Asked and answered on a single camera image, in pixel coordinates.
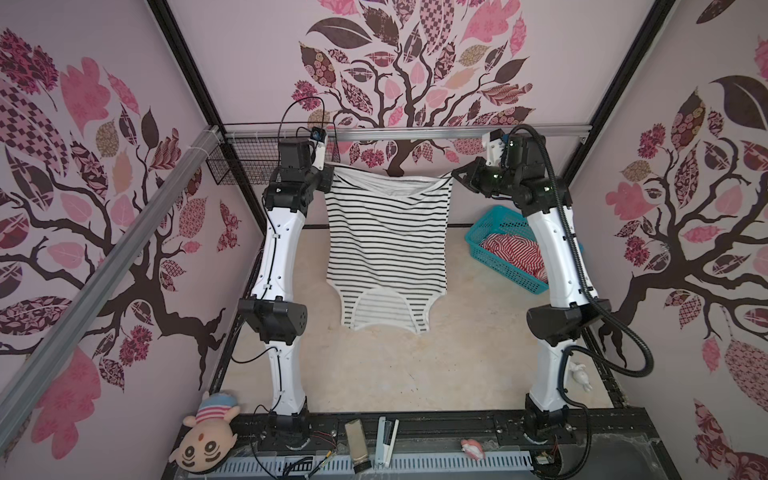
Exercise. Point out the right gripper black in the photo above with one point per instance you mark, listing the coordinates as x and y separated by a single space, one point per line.
465 169

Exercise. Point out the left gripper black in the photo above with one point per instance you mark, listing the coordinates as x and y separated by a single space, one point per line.
323 182

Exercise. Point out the black white striped tank top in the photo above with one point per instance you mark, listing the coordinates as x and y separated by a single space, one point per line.
387 259

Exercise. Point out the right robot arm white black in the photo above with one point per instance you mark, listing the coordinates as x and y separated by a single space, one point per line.
558 324

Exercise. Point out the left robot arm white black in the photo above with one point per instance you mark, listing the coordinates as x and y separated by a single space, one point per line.
270 310

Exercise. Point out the red white striped tank top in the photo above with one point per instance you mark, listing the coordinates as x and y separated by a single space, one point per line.
519 252

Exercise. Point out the teal plastic basket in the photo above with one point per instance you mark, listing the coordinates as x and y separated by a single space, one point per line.
553 245

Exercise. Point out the small white figurine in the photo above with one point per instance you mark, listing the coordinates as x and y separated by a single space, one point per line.
578 376

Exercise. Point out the silver rectangular block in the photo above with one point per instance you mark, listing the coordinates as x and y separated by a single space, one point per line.
358 451

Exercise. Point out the white stapler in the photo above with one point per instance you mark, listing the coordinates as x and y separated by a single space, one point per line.
385 441

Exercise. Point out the plush doll head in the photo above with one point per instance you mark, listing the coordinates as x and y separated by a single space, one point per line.
210 437

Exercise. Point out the red white teeth toy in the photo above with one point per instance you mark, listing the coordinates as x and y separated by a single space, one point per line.
473 449

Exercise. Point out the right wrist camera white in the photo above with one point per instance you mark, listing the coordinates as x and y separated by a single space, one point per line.
495 146

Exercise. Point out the black wire basket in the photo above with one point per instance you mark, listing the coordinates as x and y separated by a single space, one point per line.
252 161

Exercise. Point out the aluminium rail back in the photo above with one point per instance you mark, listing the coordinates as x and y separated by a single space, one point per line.
408 133

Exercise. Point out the aluminium rail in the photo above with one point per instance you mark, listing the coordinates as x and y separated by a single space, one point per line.
408 133
31 381

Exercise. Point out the aluminium rail left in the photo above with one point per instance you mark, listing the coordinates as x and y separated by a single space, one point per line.
31 381

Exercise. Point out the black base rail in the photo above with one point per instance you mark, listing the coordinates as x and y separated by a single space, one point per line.
310 431

